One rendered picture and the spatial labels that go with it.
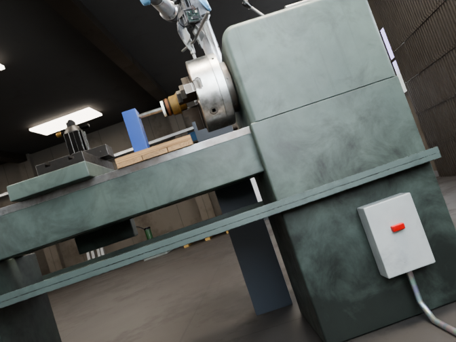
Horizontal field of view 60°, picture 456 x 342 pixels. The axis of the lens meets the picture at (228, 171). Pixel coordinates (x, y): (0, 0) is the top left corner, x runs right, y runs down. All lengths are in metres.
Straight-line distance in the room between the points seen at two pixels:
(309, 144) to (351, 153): 0.16
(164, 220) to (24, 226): 7.53
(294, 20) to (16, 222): 1.30
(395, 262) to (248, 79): 0.85
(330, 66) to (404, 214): 0.61
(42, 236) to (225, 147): 0.77
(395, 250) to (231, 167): 0.66
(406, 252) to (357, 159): 0.37
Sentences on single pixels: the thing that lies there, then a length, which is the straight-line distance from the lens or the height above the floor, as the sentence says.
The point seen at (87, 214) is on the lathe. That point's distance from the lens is 1.60.
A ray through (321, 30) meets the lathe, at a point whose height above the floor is 1.12.
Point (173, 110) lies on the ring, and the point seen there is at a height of 1.05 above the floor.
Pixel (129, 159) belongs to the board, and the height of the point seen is 0.89.
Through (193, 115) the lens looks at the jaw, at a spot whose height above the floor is 1.02.
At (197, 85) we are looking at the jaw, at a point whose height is 1.09.
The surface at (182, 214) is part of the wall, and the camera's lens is 9.03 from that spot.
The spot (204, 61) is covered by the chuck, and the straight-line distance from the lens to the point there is 1.67.
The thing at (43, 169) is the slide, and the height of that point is 0.95.
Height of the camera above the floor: 0.62
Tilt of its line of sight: 4 degrees up
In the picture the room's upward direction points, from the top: 19 degrees counter-clockwise
